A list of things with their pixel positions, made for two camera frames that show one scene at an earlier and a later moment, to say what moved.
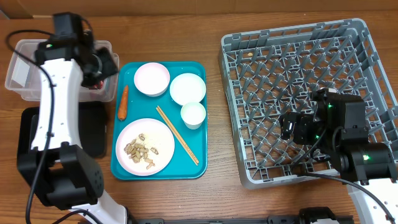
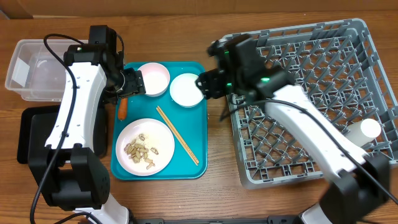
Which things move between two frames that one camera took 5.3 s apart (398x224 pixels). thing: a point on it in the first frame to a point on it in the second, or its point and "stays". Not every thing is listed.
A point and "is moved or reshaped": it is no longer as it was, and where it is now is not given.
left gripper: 108,66 to 135,82
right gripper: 304,125 to 216,84
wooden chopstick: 178,136 stays
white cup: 193,114 is moved or reshaped
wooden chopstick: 174,130 stays
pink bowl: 152,79 stays
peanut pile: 137,150 stays
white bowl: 187,88 stays
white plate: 145,147 stays
